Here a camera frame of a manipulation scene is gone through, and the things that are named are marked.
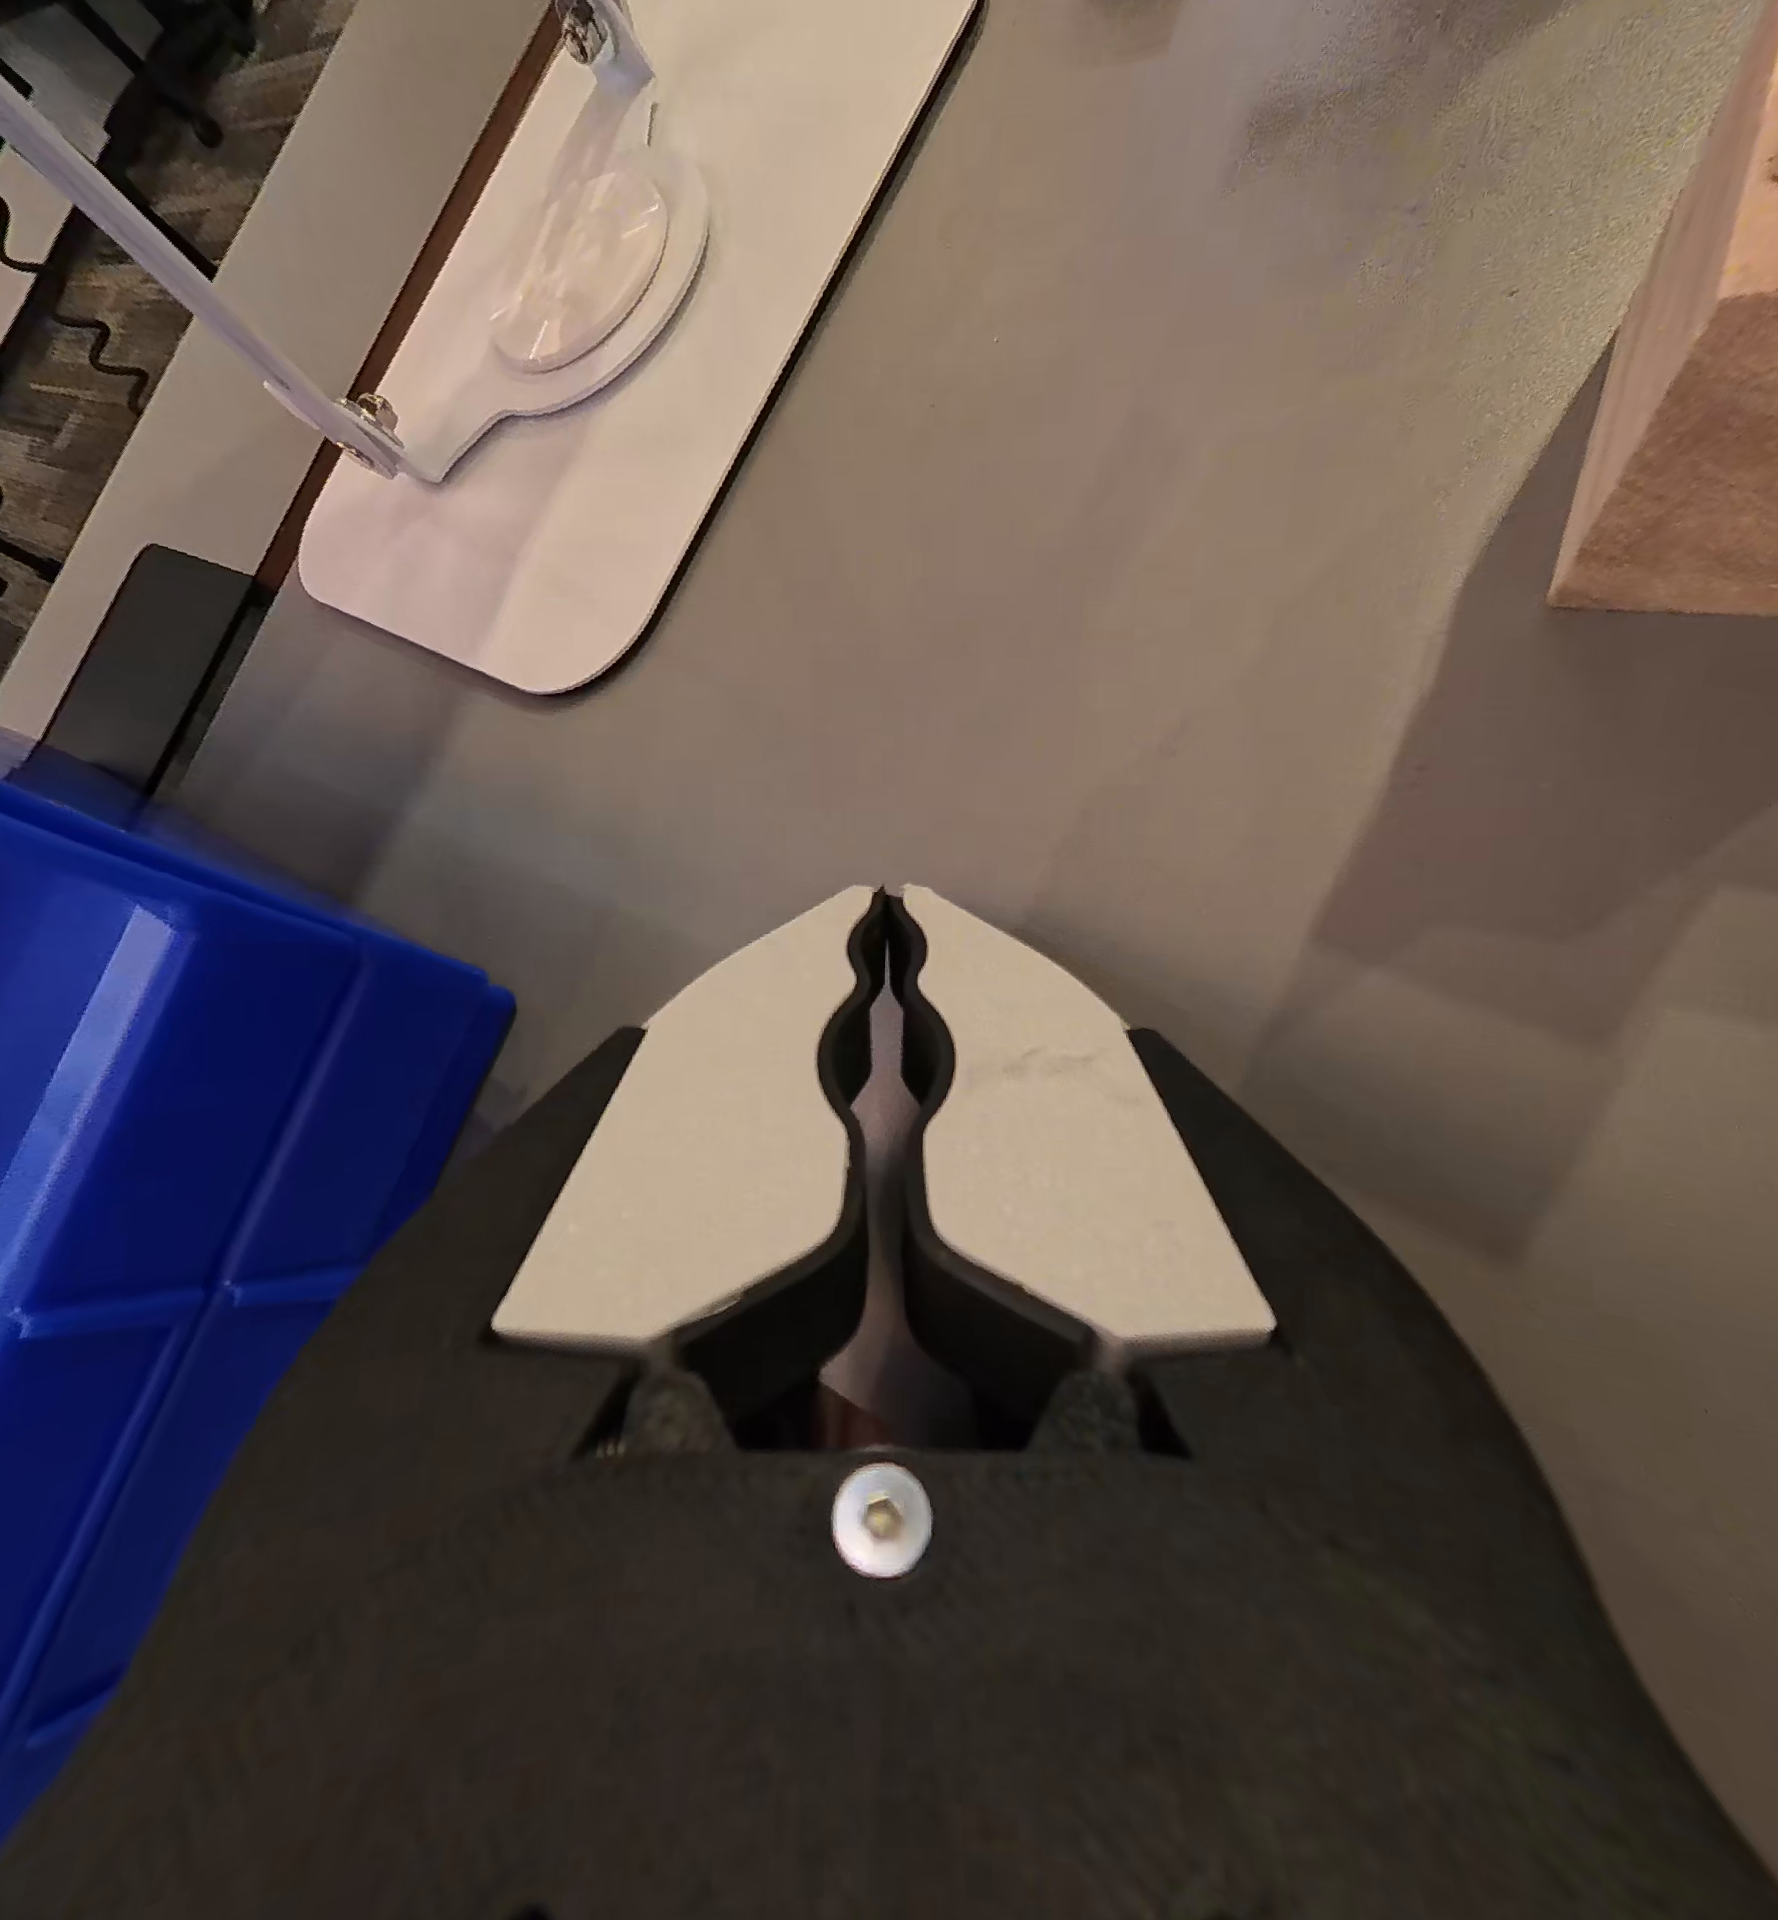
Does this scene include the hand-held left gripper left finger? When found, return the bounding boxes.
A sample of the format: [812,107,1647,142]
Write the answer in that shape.
[490,885,892,1453]

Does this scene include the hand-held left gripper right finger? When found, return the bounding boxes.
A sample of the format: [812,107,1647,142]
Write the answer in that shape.
[888,883,1278,1453]

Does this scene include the light wooden cube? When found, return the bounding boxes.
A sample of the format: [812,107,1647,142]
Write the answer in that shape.
[1545,0,1778,619]

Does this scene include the blue plastic bin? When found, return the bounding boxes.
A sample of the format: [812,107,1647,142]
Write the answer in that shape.
[0,742,520,1825]

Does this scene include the dark flat plate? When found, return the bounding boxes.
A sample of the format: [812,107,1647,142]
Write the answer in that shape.
[75,543,269,801]

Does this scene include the white stand with round base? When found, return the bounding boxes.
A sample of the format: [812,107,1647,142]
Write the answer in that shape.
[0,0,712,490]

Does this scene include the white rounded board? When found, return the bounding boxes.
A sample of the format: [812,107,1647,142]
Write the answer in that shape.
[295,0,985,701]

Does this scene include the black curly cable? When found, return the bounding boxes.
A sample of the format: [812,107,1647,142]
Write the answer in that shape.
[0,142,159,427]

